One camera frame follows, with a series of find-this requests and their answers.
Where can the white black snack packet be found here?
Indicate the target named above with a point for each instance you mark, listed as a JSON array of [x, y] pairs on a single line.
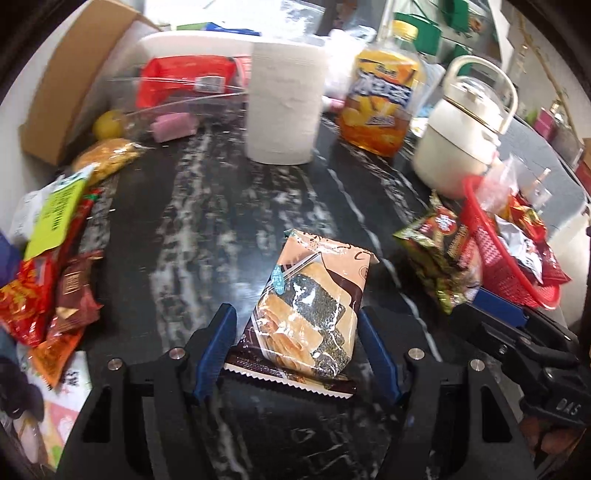
[[521, 254]]

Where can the red plastic basket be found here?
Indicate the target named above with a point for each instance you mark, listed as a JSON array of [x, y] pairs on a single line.
[[498, 272]]

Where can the dark green red snack packet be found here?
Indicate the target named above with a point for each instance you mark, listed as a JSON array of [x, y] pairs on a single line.
[[438, 249]]

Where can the white pink box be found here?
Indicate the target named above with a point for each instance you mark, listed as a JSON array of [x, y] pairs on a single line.
[[60, 415]]

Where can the person's right hand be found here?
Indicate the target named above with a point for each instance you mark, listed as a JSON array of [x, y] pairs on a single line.
[[554, 441]]

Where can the cream kettle-shaped water bottle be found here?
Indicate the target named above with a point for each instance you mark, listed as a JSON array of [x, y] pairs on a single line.
[[457, 134]]

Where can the iced tea bottle yellow cap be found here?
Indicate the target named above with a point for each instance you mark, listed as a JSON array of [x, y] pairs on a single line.
[[378, 101]]

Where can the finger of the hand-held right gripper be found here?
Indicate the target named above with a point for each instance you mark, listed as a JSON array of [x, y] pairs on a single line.
[[508, 350], [498, 300]]

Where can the red flat packet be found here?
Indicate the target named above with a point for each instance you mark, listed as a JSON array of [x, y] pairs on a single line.
[[184, 78]]

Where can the yellow cracker bag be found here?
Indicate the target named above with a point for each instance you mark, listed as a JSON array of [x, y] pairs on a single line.
[[108, 157]]

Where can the pink small block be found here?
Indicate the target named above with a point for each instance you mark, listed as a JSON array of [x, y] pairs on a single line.
[[173, 128]]

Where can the open cardboard box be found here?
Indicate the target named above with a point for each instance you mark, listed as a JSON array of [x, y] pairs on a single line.
[[69, 78]]

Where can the clear plastic container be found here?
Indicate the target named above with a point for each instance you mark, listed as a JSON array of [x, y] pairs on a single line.
[[221, 115]]

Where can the red orange snack packet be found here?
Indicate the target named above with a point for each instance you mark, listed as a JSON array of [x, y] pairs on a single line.
[[23, 304]]

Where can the white foam tray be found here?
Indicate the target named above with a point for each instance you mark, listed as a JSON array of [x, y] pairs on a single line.
[[194, 44]]

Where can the blue purple soft pack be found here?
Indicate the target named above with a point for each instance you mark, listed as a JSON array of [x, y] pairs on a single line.
[[231, 30]]

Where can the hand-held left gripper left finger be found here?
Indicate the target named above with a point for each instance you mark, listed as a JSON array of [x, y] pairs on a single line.
[[214, 350]]

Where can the yellow lemon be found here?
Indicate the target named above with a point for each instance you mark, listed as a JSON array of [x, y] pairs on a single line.
[[107, 124]]

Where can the orange red small packet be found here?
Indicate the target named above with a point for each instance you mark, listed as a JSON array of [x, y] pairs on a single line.
[[526, 217]]

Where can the large green tote bag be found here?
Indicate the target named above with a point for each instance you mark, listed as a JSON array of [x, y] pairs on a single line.
[[422, 32]]

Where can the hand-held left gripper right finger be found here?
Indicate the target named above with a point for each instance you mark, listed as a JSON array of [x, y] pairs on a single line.
[[381, 357]]

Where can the green label packet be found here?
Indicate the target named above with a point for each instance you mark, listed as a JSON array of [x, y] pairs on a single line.
[[55, 217]]

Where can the clear plastic snack bag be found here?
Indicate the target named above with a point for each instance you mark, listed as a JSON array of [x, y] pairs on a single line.
[[498, 184]]

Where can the large red snack bag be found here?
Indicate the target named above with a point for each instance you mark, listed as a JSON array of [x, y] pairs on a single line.
[[554, 267]]

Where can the crumpled clear plastic bag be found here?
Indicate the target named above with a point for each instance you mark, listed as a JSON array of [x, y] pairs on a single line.
[[346, 60]]

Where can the brown snack packet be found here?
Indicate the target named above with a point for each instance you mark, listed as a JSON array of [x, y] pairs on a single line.
[[74, 290]]

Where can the beige sandwich biscuit packet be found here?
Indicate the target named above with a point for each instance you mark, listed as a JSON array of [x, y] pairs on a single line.
[[304, 300]]

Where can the long red snack packet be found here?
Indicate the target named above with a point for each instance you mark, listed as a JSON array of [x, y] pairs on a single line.
[[83, 221]]

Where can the white toilet paper roll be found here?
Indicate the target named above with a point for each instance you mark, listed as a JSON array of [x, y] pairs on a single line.
[[284, 101]]

